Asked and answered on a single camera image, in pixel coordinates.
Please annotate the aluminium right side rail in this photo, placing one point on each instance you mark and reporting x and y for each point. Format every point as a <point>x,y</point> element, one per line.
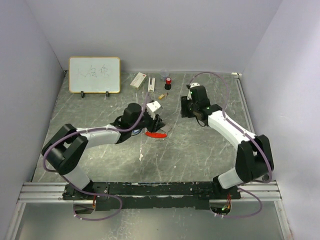
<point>237,77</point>

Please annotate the blue key tag with key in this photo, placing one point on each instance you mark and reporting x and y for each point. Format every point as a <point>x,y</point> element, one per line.
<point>135,132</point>

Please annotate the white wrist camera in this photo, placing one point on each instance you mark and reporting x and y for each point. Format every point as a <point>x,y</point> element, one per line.
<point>192,85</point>
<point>153,108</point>

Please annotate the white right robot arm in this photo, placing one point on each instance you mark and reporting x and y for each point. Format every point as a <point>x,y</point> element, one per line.
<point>253,153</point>

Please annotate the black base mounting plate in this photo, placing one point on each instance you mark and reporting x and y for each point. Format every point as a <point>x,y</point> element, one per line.
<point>149,195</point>

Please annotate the green white staples box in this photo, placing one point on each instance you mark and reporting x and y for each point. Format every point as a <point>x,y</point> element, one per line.
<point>138,80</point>

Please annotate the red black stamp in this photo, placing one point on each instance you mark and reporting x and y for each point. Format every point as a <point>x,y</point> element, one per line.
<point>168,83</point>

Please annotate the aluminium rail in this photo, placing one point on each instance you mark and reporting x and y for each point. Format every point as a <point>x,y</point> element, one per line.
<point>52,192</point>
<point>237,77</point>

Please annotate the clear plastic cup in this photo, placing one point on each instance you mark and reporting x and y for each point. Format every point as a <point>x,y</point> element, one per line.
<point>164,73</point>

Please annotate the yellow key tag with key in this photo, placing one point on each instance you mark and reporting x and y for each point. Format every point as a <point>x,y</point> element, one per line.
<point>162,96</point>

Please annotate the white stapler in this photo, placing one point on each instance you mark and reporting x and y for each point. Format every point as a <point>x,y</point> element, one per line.
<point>151,84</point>

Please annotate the metal key organizer red handle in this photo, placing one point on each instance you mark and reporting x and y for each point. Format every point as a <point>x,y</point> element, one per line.
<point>160,134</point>

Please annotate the white board yellow frame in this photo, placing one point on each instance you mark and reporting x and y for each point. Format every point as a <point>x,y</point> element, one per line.
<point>94,74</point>

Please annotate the aluminium front rail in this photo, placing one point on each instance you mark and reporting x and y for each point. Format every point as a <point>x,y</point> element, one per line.
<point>52,192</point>

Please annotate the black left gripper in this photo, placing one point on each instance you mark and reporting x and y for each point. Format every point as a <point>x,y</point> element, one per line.
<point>156,124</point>

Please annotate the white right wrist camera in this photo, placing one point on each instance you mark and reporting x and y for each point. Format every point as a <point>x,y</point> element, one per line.
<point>192,85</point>

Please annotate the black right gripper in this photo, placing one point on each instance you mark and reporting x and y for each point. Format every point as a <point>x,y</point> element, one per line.
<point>184,112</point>

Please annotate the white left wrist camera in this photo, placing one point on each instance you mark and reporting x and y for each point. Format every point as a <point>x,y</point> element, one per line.
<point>153,108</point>

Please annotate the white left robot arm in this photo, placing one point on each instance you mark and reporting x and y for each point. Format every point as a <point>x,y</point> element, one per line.
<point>65,149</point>

